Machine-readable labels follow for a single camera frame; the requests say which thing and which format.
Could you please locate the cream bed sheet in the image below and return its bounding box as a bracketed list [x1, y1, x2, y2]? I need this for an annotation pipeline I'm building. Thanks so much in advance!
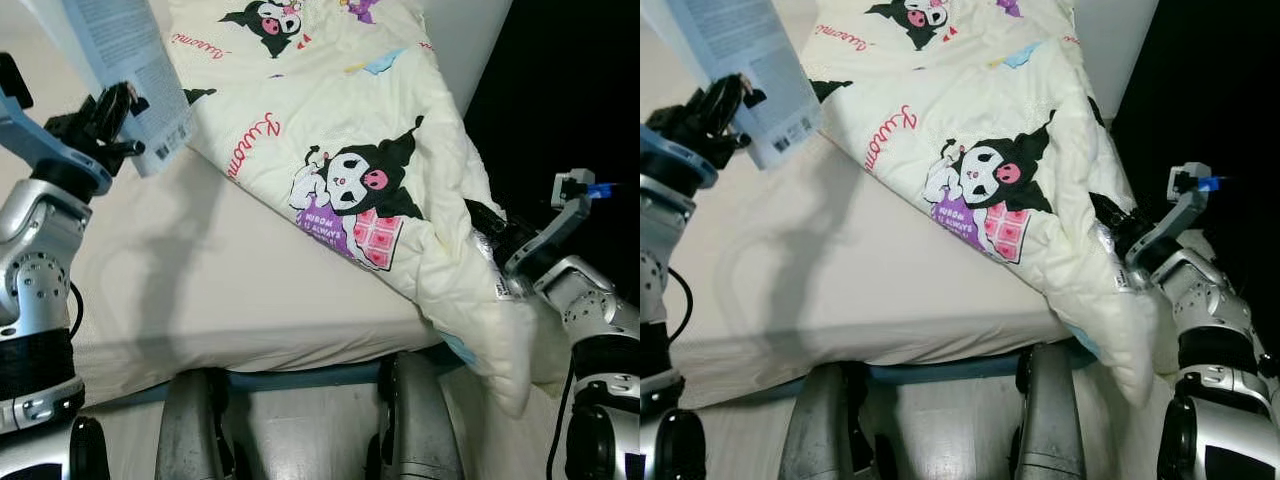
[0, 0, 471, 409]
[640, 0, 1076, 411]

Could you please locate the cream cartoon print quilt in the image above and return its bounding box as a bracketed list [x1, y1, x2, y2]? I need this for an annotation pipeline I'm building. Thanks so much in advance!
[150, 0, 573, 419]
[798, 0, 1186, 409]

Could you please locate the grey right robot leg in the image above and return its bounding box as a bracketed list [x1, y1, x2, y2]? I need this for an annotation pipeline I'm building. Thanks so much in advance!
[365, 352, 466, 480]
[1015, 342, 1089, 480]

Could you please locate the grey left robot leg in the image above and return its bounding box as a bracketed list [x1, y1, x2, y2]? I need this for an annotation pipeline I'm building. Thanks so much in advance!
[778, 362, 871, 480]
[155, 368, 236, 480]

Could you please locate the white printed package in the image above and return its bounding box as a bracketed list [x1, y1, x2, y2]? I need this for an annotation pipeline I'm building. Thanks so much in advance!
[668, 0, 826, 171]
[28, 0, 198, 179]

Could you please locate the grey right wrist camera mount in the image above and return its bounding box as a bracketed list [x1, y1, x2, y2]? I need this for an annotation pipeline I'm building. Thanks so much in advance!
[503, 168, 613, 283]
[1125, 162, 1223, 273]

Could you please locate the grey robot leg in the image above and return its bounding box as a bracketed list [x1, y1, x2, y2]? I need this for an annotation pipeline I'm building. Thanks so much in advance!
[155, 368, 236, 480]
[1015, 342, 1089, 480]
[365, 352, 466, 480]
[778, 362, 871, 480]

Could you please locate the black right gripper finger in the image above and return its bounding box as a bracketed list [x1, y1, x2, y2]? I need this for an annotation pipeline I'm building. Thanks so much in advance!
[1089, 192, 1128, 237]
[465, 200, 504, 239]

